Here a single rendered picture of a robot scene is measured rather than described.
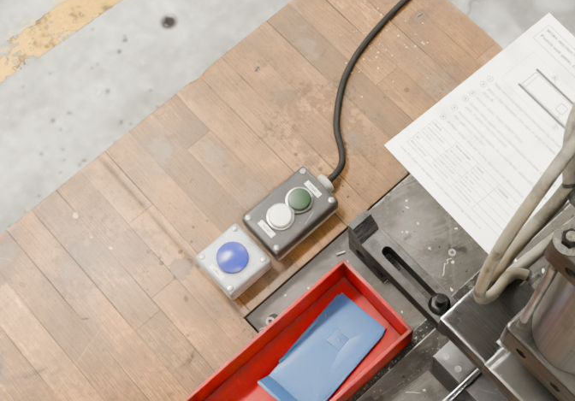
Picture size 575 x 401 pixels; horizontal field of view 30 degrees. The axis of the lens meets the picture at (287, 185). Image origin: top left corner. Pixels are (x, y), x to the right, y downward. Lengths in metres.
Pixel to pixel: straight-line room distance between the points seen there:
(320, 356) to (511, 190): 0.32
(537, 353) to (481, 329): 0.15
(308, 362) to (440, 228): 0.24
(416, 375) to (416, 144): 0.30
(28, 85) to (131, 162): 1.16
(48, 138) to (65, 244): 1.10
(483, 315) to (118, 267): 0.51
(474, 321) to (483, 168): 0.36
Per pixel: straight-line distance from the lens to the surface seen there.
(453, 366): 1.24
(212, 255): 1.34
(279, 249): 1.33
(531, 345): 0.95
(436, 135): 1.41
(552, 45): 1.49
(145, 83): 2.50
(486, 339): 1.09
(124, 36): 2.57
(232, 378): 1.32
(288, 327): 1.33
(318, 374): 1.31
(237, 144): 1.42
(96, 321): 1.37
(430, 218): 1.37
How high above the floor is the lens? 2.19
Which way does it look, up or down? 68 degrees down
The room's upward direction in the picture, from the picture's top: 10 degrees counter-clockwise
